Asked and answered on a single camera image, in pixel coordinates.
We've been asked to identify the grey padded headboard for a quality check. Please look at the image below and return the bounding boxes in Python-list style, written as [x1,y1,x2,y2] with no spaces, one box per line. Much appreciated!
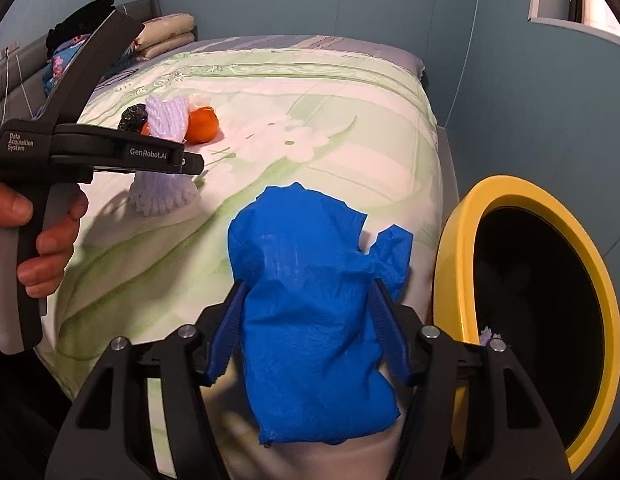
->
[0,0,161,122]

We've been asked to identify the black plastic bag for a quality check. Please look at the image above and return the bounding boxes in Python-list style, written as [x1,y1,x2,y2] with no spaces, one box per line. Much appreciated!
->
[117,103,150,134]

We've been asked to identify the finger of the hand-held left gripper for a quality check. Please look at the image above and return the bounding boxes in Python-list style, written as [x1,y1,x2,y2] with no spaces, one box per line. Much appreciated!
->
[179,153,206,177]

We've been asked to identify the white charging cable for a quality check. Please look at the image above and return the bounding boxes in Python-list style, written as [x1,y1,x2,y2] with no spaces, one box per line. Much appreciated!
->
[2,50,32,117]

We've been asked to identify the beige folded quilt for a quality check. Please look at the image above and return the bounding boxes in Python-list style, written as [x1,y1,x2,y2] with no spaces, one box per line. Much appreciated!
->
[137,12,197,59]

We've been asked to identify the blue floral folded quilt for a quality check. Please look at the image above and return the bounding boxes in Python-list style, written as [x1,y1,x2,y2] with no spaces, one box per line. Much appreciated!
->
[42,35,137,97]

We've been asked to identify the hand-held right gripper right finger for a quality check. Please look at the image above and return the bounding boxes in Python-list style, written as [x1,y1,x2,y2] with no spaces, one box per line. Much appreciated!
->
[367,277,573,480]

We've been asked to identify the person's left hand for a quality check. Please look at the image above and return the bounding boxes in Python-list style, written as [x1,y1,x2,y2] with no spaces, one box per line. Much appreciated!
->
[0,182,90,322]

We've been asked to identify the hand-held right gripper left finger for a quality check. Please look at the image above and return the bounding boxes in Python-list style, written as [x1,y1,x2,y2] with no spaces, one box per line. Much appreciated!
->
[45,279,249,480]

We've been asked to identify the yellow-rimmed black bin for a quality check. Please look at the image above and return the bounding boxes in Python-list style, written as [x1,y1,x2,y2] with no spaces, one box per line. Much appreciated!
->
[432,174,620,474]

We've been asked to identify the black clothes pile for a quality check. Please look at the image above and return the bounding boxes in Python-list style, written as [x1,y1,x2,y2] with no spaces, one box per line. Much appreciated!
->
[45,0,116,52]

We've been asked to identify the green floral blanket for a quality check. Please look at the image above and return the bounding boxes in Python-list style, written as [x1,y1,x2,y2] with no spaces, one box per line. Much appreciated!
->
[34,48,443,480]

